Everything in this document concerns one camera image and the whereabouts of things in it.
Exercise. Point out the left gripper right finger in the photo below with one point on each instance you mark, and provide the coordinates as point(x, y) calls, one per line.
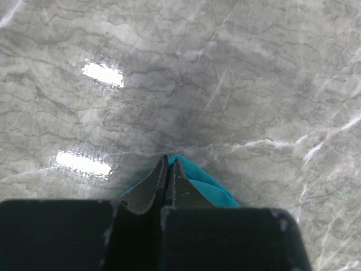
point(181, 193)

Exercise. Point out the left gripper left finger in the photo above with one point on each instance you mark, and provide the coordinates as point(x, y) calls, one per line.
point(141, 197)

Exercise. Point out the teal t shirt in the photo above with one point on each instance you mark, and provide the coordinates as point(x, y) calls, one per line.
point(205, 183)

